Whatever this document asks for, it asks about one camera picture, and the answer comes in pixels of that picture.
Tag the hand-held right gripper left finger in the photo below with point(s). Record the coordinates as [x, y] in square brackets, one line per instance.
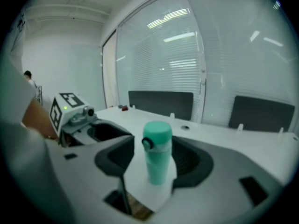
[77, 171]

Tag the beige door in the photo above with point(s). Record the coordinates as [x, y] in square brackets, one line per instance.
[109, 73]

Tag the small red object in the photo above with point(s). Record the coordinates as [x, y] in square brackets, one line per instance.
[125, 108]

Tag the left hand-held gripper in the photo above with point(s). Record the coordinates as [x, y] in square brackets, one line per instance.
[70, 111]

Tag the person's left forearm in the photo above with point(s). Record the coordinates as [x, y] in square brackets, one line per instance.
[38, 120]

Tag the teal travel cup lid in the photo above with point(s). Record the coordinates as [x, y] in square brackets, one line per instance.
[157, 134]

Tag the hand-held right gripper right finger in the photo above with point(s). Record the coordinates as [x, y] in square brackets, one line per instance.
[229, 171]

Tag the white window blinds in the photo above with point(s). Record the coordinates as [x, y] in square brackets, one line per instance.
[177, 62]

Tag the metal rack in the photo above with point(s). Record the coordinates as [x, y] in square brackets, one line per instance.
[39, 94]

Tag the teal travel cup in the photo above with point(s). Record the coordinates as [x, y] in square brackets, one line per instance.
[158, 167]

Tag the dark grey desk divider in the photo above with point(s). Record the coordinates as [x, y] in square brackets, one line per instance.
[261, 114]
[161, 104]

